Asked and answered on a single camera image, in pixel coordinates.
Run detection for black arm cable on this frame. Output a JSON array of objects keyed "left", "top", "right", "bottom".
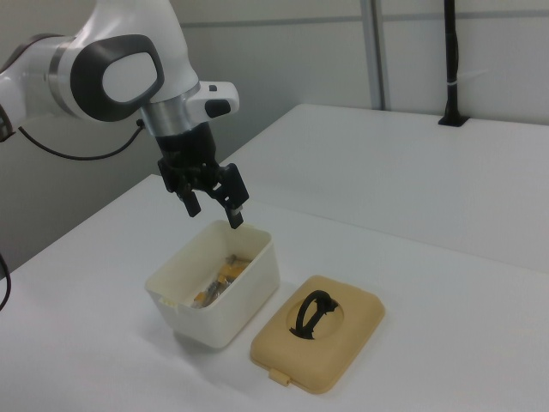
[{"left": 16, "top": 118, "right": 145, "bottom": 161}]

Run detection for white plastic tool case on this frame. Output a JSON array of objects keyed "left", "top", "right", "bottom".
[{"left": 144, "top": 219, "right": 281, "bottom": 352}]

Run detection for tan lid with black handle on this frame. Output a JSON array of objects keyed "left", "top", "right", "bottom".
[{"left": 250, "top": 274, "right": 387, "bottom": 382}]

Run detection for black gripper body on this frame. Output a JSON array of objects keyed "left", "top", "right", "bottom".
[{"left": 154, "top": 122, "right": 219, "bottom": 192}]

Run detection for black clamped pole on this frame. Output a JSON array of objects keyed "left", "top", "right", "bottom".
[{"left": 437, "top": 0, "right": 469, "bottom": 128}]

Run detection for black hanging cable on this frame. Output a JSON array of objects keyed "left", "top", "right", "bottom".
[{"left": 0, "top": 252, "right": 13, "bottom": 312}]

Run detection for yellow and grey tools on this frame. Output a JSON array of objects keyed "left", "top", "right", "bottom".
[{"left": 190, "top": 253, "right": 254, "bottom": 308}]

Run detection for grey partition post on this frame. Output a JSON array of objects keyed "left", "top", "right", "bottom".
[{"left": 365, "top": 0, "right": 386, "bottom": 111}]

